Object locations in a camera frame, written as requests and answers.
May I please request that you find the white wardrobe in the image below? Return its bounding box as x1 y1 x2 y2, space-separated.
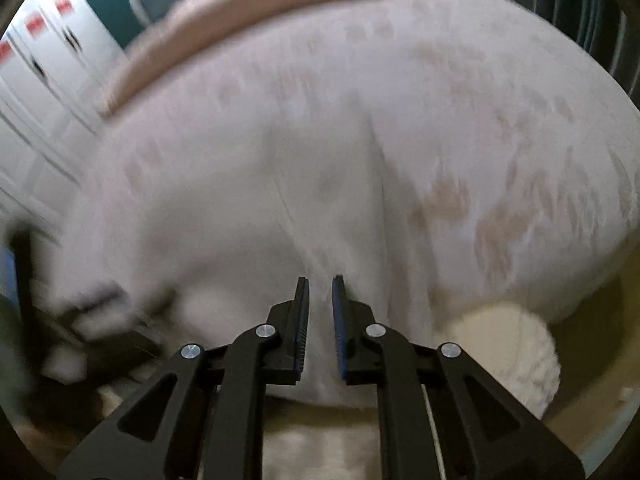
0 0 132 223

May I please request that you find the cream fluffy garment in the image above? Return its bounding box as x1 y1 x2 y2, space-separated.
432 304 562 418

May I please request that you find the white floral blanket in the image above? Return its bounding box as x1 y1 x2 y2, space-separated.
50 0 640 408

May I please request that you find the striped curtain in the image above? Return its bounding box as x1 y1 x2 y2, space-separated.
479 0 632 92

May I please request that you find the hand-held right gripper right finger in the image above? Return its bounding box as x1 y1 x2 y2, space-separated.
331 275 586 480

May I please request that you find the pink pillow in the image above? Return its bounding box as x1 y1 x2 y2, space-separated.
97 0 487 120

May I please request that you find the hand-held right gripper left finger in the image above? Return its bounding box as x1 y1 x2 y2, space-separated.
57 276 311 480

